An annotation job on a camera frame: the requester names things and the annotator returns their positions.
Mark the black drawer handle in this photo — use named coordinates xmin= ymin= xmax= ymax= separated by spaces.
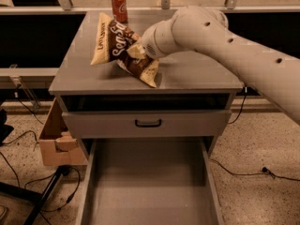
xmin=134 ymin=119 xmax=162 ymax=128

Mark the black floor cable right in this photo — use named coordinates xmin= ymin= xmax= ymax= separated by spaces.
xmin=208 ymin=157 xmax=300 ymax=183

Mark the black tripod stand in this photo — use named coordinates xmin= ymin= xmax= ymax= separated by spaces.
xmin=0 ymin=166 xmax=70 ymax=225

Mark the brown chip bag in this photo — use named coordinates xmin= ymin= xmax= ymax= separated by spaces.
xmin=91 ymin=13 xmax=158 ymax=87

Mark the grey drawer cabinet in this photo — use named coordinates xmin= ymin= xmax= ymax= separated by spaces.
xmin=50 ymin=11 xmax=242 ymax=152

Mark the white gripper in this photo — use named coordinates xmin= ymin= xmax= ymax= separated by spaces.
xmin=127 ymin=20 xmax=178 ymax=59

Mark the cardboard box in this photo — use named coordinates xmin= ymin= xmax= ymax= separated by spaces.
xmin=39 ymin=99 xmax=87 ymax=166

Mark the black floor cable left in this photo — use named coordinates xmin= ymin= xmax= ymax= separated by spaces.
xmin=0 ymin=84 xmax=82 ymax=225

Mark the black floor cable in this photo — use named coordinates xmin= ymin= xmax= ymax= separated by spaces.
xmin=0 ymin=84 xmax=82 ymax=225
xmin=208 ymin=157 xmax=300 ymax=183

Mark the grey top drawer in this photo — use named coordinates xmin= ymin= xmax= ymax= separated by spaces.
xmin=62 ymin=110 xmax=231 ymax=139

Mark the red soda can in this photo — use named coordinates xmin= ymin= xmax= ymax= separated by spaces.
xmin=112 ymin=0 xmax=128 ymax=23

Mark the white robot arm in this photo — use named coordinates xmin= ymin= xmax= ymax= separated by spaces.
xmin=138 ymin=7 xmax=300 ymax=124

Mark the grey open middle drawer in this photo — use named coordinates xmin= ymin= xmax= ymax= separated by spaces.
xmin=75 ymin=138 xmax=225 ymax=225

